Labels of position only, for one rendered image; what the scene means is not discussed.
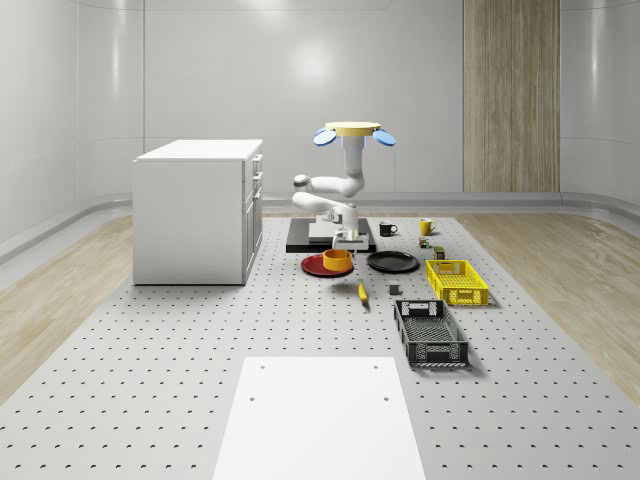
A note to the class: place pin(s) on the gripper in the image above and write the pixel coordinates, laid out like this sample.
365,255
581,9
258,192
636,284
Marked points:
350,241

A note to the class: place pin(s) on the yellow bowl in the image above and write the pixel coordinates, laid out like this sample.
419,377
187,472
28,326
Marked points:
336,263

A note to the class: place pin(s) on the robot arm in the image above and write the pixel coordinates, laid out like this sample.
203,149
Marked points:
352,165

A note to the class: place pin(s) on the black mug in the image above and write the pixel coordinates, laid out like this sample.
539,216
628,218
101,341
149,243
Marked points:
386,230

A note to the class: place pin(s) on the red plate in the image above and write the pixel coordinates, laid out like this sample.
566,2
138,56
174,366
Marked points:
312,267

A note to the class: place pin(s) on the black plate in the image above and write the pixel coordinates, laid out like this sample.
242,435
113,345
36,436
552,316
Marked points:
393,262

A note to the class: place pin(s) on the black stove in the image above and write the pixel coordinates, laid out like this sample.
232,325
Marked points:
299,237

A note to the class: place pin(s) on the banana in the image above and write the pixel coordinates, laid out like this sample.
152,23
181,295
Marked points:
362,292

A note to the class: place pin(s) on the grey cube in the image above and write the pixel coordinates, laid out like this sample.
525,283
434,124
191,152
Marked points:
395,289

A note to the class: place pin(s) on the puzzle cube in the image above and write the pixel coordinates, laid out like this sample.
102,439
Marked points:
425,243

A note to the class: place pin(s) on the yellow mug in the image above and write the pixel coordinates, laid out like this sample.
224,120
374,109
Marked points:
426,227

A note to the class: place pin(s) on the drone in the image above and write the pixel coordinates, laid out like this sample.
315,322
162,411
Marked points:
354,131

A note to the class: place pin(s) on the yellow basket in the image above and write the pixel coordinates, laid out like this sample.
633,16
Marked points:
467,296

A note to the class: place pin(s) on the dark grey basket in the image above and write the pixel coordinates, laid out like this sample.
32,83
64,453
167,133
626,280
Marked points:
437,352

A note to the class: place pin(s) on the white cabinet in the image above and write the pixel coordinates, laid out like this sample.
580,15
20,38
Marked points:
190,220

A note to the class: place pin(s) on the white board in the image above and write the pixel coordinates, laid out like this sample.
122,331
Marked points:
320,425

